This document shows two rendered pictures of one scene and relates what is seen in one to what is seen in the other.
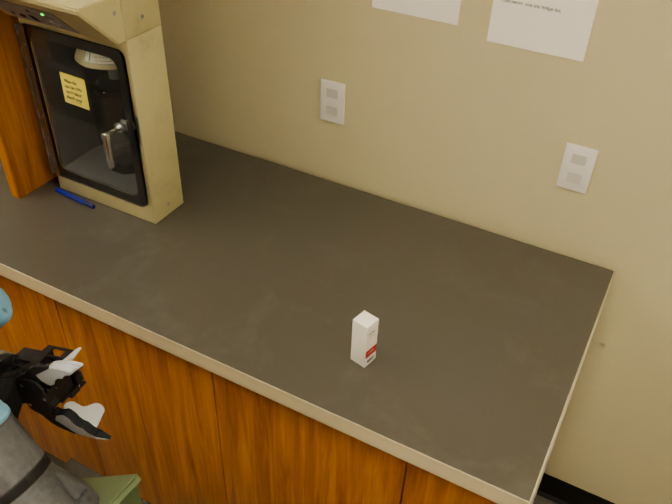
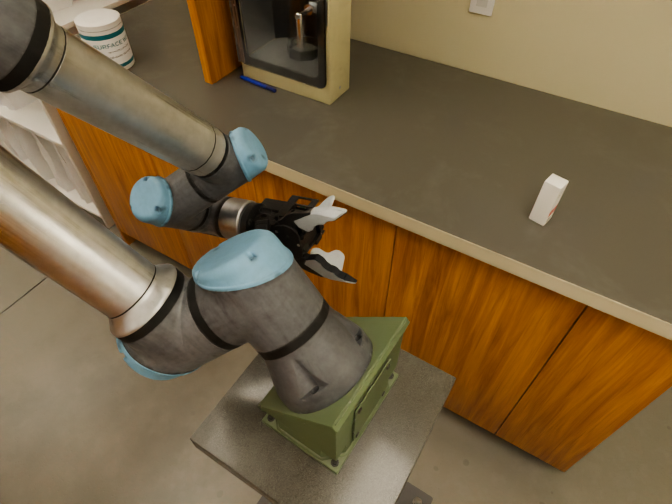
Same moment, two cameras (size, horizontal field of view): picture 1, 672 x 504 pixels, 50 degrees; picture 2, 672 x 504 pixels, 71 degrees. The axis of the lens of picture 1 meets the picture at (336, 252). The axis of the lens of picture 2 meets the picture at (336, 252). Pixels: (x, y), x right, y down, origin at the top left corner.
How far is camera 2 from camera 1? 0.50 m
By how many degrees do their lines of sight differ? 11
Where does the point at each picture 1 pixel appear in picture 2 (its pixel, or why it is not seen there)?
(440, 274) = (588, 148)
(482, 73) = not seen: outside the picture
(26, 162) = (217, 51)
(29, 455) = (315, 297)
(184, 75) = not seen: outside the picture
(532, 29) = not seen: outside the picture
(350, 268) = (506, 142)
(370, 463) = (542, 308)
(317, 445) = (489, 291)
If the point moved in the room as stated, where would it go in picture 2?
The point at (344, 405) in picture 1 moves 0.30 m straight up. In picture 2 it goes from (534, 258) to (594, 138)
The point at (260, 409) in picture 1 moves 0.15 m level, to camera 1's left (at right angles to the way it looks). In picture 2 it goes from (438, 260) to (377, 257)
